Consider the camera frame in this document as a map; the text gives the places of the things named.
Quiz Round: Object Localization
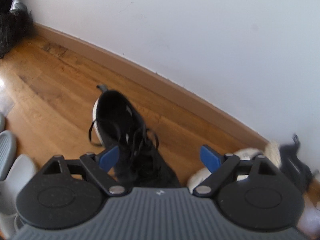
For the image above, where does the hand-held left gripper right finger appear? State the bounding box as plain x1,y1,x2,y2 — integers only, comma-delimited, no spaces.
193,144,283,197

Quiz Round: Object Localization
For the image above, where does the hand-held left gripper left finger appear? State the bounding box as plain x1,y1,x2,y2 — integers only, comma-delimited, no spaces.
37,145,132,197

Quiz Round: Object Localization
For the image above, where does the light grey open-toe slipper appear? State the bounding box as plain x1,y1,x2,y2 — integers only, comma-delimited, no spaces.
0,154,37,232
0,130,17,180

